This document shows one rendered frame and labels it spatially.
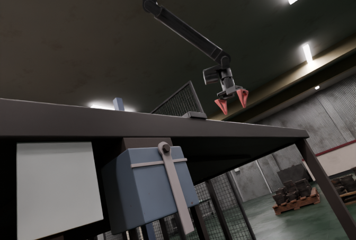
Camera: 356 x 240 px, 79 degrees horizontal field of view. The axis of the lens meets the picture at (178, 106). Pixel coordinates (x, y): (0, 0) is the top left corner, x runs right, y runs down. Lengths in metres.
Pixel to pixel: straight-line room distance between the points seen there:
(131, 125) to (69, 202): 0.17
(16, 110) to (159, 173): 0.23
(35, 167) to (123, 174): 0.13
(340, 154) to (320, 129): 2.70
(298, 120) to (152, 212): 11.37
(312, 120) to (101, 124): 11.35
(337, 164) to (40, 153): 8.95
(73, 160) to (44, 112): 0.08
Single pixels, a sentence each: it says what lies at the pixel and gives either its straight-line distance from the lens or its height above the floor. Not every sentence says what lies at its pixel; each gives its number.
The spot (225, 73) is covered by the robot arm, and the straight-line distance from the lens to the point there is 1.01.
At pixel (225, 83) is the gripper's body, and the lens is 0.99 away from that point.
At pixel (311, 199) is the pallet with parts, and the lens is 5.16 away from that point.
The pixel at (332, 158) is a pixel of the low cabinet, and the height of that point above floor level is 0.58.
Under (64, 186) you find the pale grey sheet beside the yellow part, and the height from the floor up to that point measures 0.79.
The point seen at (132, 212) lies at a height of 0.73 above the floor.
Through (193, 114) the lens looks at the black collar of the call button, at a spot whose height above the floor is 0.92.
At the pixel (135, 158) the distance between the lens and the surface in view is 0.38.
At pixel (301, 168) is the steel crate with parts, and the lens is 10.57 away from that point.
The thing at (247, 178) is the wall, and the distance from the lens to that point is 12.17.
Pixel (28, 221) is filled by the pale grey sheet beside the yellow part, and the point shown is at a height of 0.76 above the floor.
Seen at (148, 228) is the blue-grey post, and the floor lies 0.63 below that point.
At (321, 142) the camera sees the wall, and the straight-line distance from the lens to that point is 11.51.
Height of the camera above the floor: 0.72
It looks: 24 degrees up
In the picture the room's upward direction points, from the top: 20 degrees counter-clockwise
